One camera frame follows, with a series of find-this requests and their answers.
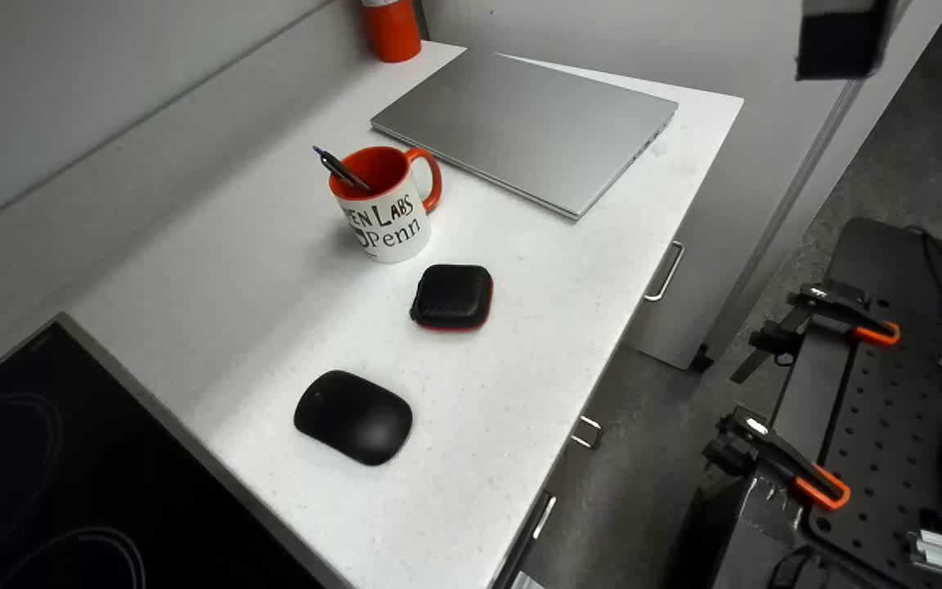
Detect orange cylindrical container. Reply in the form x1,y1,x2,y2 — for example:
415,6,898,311
359,0,423,63

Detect silver cabinet door handle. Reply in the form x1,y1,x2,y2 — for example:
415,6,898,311
640,240,684,303

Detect orange-handled clamp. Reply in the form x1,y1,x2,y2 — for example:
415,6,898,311
702,406,852,514
732,283,904,382

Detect black induction cooktop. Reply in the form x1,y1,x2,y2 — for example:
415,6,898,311
0,325,321,589

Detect lower orange-handled clamp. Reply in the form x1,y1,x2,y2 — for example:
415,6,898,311
702,406,852,514

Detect white and orange mug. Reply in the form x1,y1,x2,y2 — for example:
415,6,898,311
328,146,441,261

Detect black wall-mounted box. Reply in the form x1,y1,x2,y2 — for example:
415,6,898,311
796,0,898,79

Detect grey closed laptop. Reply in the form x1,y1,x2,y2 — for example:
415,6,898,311
372,50,676,223

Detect black computer mouse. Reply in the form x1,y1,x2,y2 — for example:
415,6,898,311
295,371,412,468

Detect upper orange-handled clamp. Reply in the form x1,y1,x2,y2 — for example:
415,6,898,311
732,283,904,382

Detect black square case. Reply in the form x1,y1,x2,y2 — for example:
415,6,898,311
410,266,495,332

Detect white lower cabinet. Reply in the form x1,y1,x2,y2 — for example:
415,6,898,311
625,0,942,371

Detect black perforated robot table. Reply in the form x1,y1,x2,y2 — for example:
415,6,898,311
680,218,942,589

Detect black pen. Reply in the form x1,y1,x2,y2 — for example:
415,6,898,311
313,143,372,196

